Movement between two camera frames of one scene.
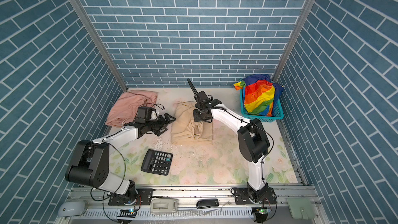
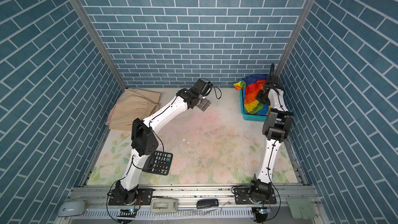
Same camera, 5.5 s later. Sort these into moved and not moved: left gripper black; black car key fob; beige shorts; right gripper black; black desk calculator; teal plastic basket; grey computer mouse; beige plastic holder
Moved: right gripper black; left gripper black; beige shorts
Not moved: beige plastic holder; teal plastic basket; black desk calculator; black car key fob; grey computer mouse
